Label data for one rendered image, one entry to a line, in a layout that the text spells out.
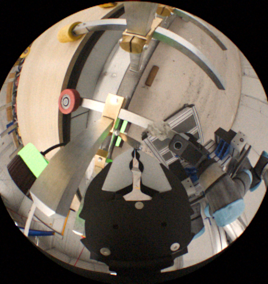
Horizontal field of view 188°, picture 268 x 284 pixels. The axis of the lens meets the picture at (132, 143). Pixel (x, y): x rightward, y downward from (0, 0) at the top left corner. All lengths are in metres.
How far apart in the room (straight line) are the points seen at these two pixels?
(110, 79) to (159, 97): 0.79
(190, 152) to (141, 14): 0.29
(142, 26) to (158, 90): 1.05
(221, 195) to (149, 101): 1.11
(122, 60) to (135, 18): 0.42
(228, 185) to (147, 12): 0.30
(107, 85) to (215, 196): 0.62
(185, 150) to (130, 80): 0.37
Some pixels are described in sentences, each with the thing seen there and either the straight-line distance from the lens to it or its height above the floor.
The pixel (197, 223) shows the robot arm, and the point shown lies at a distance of 0.59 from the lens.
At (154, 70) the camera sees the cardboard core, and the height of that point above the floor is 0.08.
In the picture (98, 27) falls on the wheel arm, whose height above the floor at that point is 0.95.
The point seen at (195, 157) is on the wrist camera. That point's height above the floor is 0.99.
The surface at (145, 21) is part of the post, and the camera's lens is 0.18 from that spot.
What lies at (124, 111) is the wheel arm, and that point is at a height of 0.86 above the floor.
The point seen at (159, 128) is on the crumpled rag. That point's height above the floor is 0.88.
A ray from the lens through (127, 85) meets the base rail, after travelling 0.42.
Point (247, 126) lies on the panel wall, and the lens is 2.88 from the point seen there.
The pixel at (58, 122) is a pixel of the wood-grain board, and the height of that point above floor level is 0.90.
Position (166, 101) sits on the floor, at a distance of 1.20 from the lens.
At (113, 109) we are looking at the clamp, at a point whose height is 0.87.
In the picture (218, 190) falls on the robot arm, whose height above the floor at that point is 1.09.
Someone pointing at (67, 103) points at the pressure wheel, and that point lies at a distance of 0.29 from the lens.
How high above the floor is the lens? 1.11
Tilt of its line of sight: 60 degrees down
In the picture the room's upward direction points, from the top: 179 degrees counter-clockwise
